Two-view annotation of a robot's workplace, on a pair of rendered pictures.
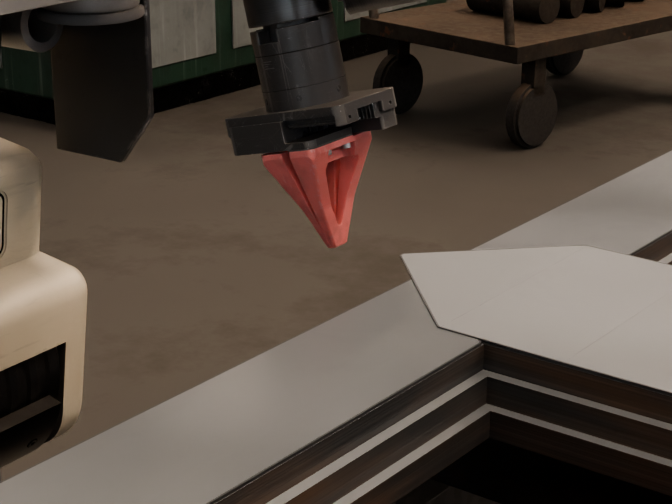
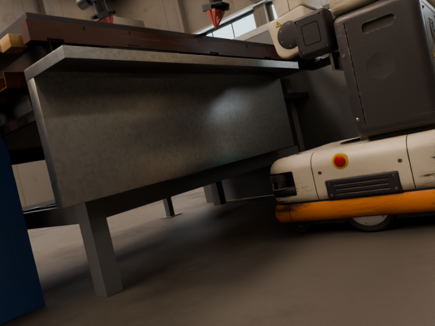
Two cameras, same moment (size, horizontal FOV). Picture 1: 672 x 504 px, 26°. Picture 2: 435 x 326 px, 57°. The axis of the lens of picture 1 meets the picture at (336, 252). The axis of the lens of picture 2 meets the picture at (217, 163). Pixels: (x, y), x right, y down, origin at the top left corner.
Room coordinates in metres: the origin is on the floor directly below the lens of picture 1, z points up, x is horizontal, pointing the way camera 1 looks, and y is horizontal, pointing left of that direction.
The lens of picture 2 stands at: (2.65, -0.06, 0.36)
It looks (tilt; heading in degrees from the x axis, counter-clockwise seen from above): 2 degrees down; 182
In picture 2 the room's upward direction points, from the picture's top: 13 degrees counter-clockwise
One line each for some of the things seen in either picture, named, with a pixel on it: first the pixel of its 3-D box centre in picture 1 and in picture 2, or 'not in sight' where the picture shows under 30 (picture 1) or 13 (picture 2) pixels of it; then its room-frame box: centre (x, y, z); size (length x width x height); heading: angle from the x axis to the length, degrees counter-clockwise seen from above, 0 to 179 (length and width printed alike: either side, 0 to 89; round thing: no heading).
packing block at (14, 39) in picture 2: not in sight; (13, 44); (1.48, -0.61, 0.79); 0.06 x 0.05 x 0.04; 53
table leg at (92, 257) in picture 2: not in sight; (85, 187); (1.42, -0.52, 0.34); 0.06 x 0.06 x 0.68; 53
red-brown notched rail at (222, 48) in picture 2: not in sight; (209, 48); (0.90, -0.05, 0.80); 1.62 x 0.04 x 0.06; 143
